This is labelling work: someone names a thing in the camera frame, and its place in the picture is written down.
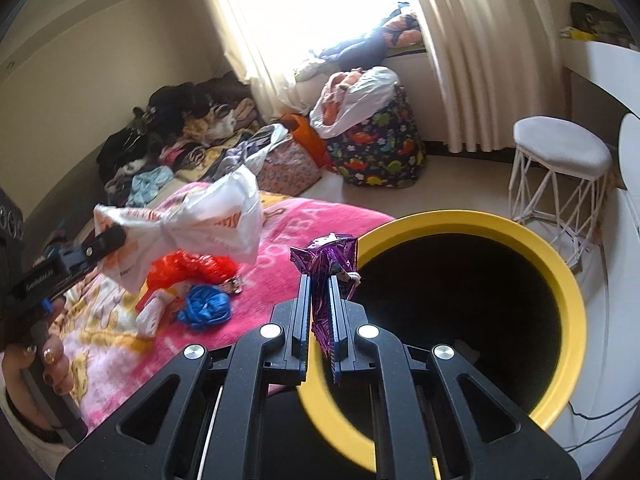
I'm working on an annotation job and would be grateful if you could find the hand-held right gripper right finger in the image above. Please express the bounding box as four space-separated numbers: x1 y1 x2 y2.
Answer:
327 277 584 480

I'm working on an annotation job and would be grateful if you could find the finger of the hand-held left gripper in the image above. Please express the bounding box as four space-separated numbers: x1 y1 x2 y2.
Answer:
60 224 129 285

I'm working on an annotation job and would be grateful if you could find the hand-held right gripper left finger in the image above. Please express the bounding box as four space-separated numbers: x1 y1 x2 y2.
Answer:
56 275 314 480

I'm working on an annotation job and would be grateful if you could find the purple foil wrapper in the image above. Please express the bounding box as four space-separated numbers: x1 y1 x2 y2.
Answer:
291 232 362 362

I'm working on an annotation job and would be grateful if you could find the white plastic bag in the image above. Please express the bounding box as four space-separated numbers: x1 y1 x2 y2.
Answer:
94 166 264 292

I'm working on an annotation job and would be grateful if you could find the yellow trash bin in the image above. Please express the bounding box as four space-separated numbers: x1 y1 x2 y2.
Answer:
297 211 587 473

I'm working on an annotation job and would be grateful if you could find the person's left hand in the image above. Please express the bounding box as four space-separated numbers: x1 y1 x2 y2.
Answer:
0 298 77 433

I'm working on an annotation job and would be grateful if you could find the light blue cloth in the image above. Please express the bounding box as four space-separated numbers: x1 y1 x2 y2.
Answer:
127 167 176 207

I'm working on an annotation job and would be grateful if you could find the red plastic bag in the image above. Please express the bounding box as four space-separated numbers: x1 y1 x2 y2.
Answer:
145 252 239 307

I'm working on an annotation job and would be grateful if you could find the white crumpled wrapper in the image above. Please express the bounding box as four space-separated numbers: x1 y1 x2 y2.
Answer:
136 292 177 339

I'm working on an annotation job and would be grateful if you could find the pink printed blanket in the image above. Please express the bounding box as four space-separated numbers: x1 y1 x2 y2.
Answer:
30 182 401 436

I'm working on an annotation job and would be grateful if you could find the blue plastic bag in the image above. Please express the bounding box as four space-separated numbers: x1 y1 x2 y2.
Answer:
176 284 234 332

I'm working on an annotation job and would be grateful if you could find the floral fabric bag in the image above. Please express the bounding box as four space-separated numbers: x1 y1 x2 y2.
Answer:
259 137 324 197

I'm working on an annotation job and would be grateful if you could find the pile of clothes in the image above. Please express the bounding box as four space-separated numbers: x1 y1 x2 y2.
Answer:
95 72 267 196

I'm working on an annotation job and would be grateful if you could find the purple grey garment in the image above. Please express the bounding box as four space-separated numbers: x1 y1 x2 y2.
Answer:
220 122 291 182

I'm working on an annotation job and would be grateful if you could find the orange bag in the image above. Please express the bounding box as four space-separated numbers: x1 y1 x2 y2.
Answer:
279 113 334 171

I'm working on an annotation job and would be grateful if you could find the dinosaur print laundry basket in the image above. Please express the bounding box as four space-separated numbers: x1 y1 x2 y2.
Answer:
325 84 429 189

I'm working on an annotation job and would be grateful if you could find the white bag of clothes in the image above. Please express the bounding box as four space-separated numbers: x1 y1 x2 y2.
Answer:
309 65 401 139

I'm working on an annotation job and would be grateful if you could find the sheer white curtain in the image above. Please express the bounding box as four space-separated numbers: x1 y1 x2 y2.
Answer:
197 0 331 126

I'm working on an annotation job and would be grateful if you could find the dark jacket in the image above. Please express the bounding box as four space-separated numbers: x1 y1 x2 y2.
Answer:
307 29 389 67

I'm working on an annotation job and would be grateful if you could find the orange patterned cushion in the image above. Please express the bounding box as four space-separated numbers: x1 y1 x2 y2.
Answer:
379 9 427 47

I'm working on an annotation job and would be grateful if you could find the cream pleated curtain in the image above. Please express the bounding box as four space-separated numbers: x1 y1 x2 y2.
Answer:
400 0 567 154

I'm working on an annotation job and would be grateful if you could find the white rounded chair back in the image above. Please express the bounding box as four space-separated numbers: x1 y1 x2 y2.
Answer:
619 112 640 188

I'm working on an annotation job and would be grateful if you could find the white desk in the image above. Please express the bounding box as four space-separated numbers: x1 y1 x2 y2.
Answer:
559 37 640 126

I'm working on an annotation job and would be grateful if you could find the dark green bag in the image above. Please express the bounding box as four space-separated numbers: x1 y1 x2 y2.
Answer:
570 2 634 50

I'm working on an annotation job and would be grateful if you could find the black cable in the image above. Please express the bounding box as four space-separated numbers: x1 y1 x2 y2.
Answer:
564 399 632 452

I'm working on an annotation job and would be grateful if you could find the white wire stool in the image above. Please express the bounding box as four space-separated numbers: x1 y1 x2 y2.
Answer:
508 116 615 272

